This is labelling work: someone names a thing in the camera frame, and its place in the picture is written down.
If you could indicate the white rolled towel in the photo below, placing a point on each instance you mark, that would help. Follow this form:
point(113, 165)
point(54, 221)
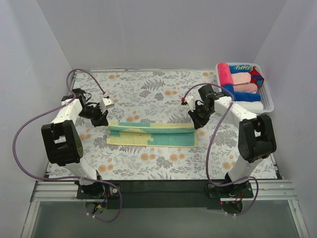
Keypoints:
point(252, 106)

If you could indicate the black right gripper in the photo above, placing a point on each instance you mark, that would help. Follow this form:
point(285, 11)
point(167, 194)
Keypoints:
point(198, 118)

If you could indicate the floral patterned table mat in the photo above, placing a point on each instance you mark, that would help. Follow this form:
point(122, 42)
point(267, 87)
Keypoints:
point(154, 97)

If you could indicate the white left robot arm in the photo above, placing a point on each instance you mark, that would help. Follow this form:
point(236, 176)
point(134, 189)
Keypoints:
point(63, 144)

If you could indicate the green yellow cloth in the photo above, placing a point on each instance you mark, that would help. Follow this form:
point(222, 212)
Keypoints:
point(152, 134)

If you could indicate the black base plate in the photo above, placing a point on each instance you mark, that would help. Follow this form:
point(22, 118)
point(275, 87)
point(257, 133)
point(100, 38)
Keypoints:
point(210, 201)

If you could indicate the dusty pink rolled towel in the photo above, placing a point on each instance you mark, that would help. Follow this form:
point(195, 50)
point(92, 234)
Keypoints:
point(246, 87)

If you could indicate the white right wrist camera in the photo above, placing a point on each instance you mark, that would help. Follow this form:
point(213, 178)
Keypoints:
point(189, 101)

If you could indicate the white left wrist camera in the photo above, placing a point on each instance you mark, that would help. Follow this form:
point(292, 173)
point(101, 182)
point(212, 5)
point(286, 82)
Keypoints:
point(106, 103)

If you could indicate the red blue patterned cloth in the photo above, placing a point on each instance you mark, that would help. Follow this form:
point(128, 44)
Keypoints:
point(256, 77)

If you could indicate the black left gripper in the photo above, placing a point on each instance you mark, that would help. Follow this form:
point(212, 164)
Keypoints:
point(98, 118)

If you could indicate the light pink rolled towel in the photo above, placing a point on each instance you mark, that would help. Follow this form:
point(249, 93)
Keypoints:
point(241, 78)

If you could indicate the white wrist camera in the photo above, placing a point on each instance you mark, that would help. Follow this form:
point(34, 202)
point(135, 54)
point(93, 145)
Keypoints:
point(106, 103)
point(189, 101)

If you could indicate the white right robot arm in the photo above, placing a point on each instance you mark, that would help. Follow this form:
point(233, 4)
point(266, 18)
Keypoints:
point(256, 139)

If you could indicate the white plastic basket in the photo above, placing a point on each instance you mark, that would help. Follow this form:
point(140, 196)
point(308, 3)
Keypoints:
point(264, 92)

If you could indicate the blue lettered rolled towel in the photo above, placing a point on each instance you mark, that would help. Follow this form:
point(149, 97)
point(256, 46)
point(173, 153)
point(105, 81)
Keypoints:
point(238, 68)

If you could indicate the hot pink rolled towel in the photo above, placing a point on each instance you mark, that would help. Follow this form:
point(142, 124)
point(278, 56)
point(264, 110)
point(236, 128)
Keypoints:
point(224, 74)

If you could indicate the aluminium front rail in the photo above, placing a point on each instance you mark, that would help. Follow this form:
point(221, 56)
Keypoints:
point(68, 190)

